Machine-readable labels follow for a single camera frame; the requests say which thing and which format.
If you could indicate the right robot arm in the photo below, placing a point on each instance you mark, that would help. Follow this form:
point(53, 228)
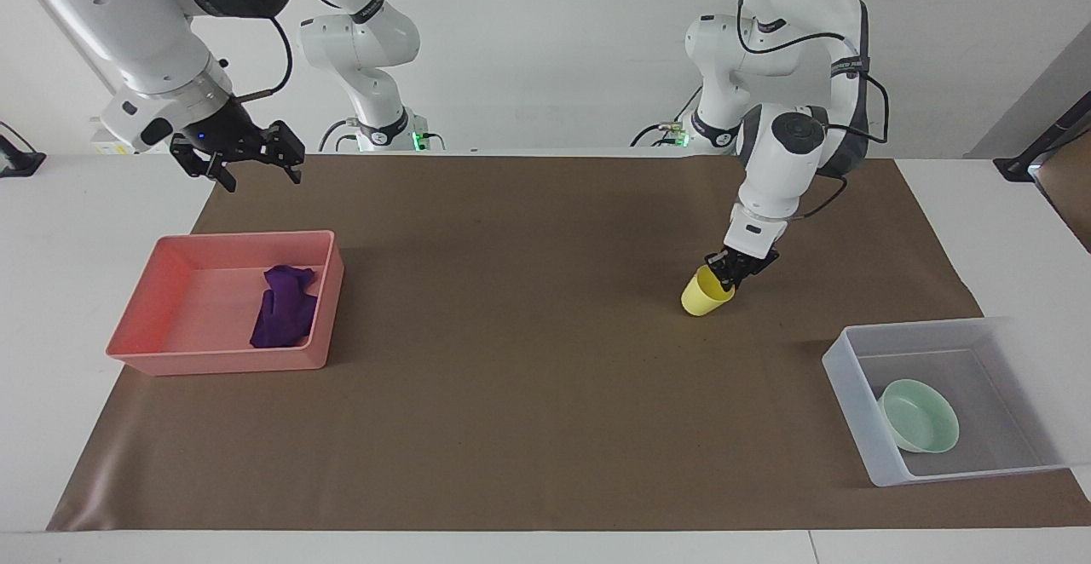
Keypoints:
point(128, 19)

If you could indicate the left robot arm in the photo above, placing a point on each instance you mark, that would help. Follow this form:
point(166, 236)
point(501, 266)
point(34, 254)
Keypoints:
point(805, 2)

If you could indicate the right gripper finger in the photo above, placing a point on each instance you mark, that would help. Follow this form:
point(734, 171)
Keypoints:
point(204, 164)
point(288, 145)

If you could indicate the pink plastic box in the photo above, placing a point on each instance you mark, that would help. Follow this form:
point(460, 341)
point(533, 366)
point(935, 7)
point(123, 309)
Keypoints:
point(204, 325)

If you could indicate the black stand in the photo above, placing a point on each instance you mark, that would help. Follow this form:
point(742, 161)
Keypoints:
point(17, 162)
point(1044, 142)

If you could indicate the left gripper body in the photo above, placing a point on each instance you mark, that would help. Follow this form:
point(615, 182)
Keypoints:
point(750, 259)

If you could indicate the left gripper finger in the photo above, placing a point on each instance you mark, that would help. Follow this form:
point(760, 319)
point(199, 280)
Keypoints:
point(714, 261)
point(730, 279)

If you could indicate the light green bowl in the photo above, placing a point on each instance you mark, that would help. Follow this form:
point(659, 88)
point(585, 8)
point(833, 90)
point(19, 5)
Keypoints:
point(919, 415)

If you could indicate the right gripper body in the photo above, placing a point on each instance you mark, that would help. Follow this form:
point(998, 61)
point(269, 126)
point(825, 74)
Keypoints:
point(226, 131)

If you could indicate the yellow plastic cup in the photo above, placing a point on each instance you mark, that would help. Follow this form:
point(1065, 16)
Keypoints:
point(701, 298)

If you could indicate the translucent white plastic box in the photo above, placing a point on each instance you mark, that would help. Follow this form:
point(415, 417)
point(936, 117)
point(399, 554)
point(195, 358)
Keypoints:
point(938, 394)

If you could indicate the purple cloth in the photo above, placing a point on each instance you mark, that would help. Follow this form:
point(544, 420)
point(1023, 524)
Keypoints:
point(283, 313)

